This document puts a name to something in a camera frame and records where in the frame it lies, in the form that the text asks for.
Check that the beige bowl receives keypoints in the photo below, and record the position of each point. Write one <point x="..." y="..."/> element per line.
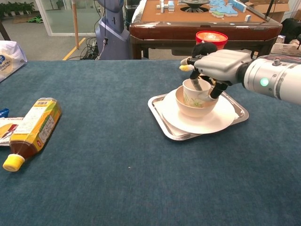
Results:
<point x="195" y="113"/>

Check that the stack of white-blue mahjong tiles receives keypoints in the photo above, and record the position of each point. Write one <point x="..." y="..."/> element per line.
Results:
<point x="168" y="5"/>

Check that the wooden pole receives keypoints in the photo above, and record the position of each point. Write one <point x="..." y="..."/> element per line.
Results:
<point x="75" y="23"/>

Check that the red lidded tub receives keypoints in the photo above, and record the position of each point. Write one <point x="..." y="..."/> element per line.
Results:
<point x="211" y="36"/>

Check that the row of potted plants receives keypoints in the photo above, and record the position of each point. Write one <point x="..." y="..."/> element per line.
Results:
<point x="14" y="8"/>

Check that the white snack bag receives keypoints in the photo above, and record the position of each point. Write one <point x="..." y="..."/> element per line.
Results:
<point x="9" y="61"/>

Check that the blue felt table cover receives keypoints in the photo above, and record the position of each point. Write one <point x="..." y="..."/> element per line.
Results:
<point x="117" y="153"/>

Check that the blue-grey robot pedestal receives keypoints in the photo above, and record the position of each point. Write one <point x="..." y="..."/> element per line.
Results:
<point x="113" y="35"/>

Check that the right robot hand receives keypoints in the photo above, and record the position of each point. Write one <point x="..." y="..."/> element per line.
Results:
<point x="221" y="66"/>

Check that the white plastic basket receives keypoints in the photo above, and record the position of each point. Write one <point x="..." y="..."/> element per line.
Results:
<point x="284" y="49"/>

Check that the green object on floor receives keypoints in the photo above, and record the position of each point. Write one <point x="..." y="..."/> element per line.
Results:
<point x="35" y="19"/>

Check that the white paper cup green print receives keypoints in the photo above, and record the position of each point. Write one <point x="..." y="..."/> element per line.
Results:
<point x="190" y="96"/>

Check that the black-headed plush doll white coat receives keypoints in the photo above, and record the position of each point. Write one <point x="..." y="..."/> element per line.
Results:
<point x="204" y="48"/>

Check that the silver metal tray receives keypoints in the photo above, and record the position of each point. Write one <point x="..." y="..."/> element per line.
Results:
<point x="178" y="138"/>

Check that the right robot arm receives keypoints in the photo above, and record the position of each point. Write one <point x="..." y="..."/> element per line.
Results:
<point x="277" y="77"/>

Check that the single white-blue mahjong tile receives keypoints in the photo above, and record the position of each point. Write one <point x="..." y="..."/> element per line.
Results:
<point x="247" y="18"/>

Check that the blue snack packet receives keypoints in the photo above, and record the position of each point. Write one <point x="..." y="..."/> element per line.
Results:
<point x="3" y="113"/>

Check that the pile of blue mahjong tiles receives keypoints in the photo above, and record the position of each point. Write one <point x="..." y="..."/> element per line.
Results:
<point x="223" y="9"/>

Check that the brown mahjong table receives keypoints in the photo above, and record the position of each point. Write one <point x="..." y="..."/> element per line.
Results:
<point x="164" y="30"/>

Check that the white round plate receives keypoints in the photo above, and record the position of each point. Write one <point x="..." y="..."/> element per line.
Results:
<point x="211" y="124"/>

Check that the cardboard box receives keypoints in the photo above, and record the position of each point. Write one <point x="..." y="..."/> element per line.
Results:
<point x="279" y="9"/>

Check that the black bag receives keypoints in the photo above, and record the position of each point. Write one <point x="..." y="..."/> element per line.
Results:
<point x="290" y="28"/>

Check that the tea bottle yellow cap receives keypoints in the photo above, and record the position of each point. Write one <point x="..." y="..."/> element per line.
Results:
<point x="35" y="127"/>

